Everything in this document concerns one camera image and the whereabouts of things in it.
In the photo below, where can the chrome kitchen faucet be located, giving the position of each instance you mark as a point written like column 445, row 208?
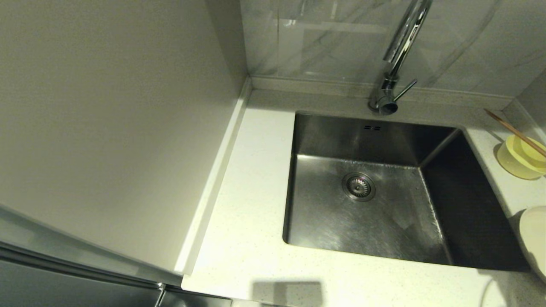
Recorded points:
column 401, row 38

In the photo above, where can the yellow plastic bowl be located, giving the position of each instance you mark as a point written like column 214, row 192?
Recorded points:
column 518, row 161

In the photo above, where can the cream white round plate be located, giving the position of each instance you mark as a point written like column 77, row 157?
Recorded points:
column 535, row 238

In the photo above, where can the stainless steel sink basin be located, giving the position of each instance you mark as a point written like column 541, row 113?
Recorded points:
column 384, row 221

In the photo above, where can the round metal drain strainer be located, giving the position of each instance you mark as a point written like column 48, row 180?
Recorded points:
column 358, row 186

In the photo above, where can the grey tall cabinet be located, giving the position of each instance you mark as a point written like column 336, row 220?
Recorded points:
column 106, row 128

